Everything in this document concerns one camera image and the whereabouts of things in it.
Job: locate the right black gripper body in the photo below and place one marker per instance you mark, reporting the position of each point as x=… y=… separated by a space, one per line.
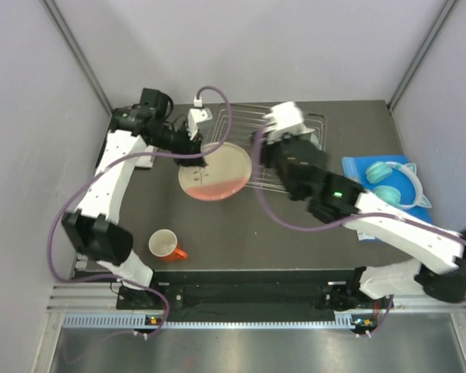
x=273 y=154

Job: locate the aluminium rail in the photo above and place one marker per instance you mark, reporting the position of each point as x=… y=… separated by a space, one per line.
x=97 y=297

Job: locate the metal wire dish rack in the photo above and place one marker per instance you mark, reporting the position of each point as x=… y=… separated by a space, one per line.
x=248 y=118

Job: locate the green ceramic bowl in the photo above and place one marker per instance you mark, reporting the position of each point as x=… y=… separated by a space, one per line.
x=315 y=140

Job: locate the pink cream floral plate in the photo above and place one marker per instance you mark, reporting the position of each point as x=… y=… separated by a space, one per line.
x=227 y=170

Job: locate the orange white mug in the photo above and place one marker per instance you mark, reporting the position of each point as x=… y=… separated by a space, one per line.
x=164 y=244

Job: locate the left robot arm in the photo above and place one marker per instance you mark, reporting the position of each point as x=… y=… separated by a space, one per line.
x=134 y=133

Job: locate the black tray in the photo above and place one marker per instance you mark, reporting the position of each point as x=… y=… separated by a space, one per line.
x=112 y=126

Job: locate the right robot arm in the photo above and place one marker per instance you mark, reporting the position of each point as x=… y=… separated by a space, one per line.
x=437 y=263

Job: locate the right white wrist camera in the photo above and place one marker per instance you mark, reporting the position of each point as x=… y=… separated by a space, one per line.
x=284 y=119

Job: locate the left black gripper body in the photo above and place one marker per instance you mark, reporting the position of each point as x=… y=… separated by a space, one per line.
x=181 y=143

